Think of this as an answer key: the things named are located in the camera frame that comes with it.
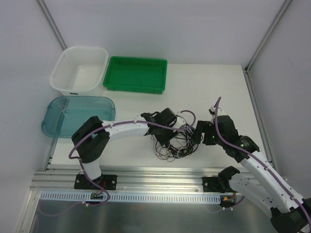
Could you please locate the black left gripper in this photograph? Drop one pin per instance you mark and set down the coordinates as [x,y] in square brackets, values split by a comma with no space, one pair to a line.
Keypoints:
[163,135]

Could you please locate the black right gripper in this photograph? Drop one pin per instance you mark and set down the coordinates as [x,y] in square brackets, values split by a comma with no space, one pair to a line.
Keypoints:
[200,131]

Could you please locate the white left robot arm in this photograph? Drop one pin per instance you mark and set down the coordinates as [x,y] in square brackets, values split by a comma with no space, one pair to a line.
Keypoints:
[93,136]

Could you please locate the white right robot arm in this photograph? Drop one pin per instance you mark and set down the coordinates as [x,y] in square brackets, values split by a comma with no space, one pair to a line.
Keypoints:
[289,212]

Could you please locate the green plastic tray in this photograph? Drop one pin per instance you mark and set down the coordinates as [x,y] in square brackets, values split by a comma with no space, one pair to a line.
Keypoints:
[133,74]

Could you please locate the white plastic basin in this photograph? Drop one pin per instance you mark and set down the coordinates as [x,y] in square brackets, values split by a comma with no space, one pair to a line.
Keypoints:
[80,71]

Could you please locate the teal translucent plastic bin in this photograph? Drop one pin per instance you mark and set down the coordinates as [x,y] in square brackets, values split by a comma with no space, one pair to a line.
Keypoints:
[66,114]

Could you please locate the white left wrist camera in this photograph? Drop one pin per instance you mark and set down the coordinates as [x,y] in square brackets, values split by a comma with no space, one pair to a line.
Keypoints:
[180,121]

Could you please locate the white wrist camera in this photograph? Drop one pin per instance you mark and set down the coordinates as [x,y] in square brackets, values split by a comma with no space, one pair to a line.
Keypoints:
[212,110]
[180,121]

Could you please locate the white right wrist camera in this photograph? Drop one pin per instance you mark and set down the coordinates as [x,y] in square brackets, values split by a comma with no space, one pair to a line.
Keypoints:
[212,110]

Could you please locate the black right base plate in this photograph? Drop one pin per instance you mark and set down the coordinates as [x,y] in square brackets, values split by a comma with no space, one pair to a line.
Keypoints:
[216,184]

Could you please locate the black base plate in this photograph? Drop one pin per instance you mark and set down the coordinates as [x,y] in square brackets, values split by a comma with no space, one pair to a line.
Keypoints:
[108,182]
[216,184]

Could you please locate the aluminium mounting rail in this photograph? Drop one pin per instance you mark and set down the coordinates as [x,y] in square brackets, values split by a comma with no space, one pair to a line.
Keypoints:
[130,179]

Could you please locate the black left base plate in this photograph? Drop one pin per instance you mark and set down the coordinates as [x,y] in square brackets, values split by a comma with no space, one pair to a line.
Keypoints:
[108,182]

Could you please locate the white slotted cable duct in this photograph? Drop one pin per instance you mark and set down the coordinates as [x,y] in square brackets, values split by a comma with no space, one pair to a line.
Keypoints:
[131,197]

